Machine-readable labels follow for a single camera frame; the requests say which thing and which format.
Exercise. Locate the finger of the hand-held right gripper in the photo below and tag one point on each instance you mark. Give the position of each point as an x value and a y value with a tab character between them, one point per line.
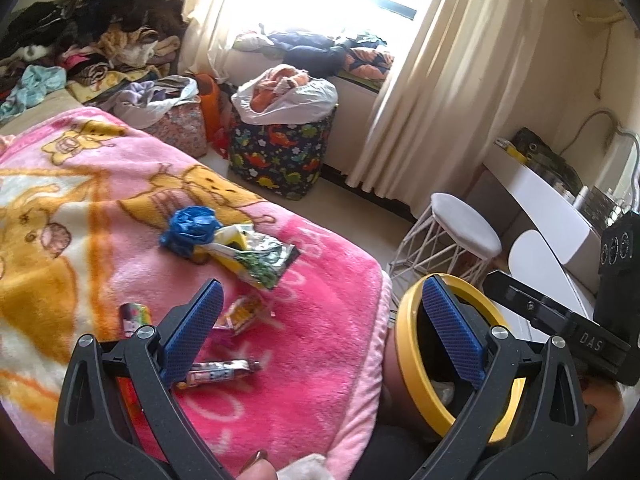
530	305

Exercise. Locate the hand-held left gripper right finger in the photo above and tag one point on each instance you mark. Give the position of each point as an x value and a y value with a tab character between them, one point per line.
450	330

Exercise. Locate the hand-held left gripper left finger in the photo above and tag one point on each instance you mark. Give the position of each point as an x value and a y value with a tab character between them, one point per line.
195	332

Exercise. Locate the silver pink candy wrapper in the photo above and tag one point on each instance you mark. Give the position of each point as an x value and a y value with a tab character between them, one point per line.
220	372

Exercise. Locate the black bin with yellow rim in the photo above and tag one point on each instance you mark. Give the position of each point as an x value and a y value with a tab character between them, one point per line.
406	360

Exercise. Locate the yellow orange candy wrapper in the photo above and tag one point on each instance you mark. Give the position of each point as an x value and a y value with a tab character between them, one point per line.
245	312

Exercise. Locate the colourful printed small wrapper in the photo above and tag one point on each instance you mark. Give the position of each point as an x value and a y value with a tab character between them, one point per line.
134	317

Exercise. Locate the green yellow snack bag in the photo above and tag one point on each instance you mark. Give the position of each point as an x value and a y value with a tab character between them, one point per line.
260	260

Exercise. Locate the blue plastic bag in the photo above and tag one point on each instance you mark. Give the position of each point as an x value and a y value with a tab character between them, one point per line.
190	230

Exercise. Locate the person's right hand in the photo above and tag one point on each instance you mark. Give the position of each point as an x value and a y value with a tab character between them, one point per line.
605	405

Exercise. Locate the person's left hand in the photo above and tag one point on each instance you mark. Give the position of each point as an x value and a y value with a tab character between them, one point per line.
257	467

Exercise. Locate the white vanity table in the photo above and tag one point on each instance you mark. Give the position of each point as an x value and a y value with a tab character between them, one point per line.
540	190

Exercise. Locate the pink printed blanket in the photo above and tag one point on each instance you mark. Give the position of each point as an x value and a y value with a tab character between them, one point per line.
325	310

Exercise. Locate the person's black pants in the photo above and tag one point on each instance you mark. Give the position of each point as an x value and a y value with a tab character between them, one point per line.
390	455

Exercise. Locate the white fluffy cloth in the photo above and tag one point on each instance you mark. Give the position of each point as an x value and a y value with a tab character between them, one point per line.
305	470

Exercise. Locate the dinosaur print storage bag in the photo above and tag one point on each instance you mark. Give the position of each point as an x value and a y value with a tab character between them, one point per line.
280	155

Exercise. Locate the pink floral storage bag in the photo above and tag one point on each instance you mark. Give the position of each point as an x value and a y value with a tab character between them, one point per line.
180	127

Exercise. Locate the orange bag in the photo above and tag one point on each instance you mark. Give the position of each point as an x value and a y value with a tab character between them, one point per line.
207	100

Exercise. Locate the white grey cloth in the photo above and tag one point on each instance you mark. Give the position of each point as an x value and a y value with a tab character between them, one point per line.
145	105

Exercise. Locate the wide cream curtain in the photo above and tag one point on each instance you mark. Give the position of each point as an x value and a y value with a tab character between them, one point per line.
450	85

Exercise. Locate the white plastic bag of clothes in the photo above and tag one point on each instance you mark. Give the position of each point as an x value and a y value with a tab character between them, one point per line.
305	100

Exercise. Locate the grey bed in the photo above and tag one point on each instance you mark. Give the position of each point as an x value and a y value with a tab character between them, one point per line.
50	105

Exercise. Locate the light blue cloth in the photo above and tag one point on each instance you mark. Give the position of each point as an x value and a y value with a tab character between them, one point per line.
40	80

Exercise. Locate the clothes on windowsill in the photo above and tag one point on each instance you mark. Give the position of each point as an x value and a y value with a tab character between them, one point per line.
310	52

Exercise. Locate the narrow cream curtain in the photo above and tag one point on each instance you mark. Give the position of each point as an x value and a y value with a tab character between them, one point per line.
205	20

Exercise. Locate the pile of dark clothes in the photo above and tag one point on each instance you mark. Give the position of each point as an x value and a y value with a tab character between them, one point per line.
100	10

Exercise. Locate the white wall pipe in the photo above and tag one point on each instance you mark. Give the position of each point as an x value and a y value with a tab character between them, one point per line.
600	19

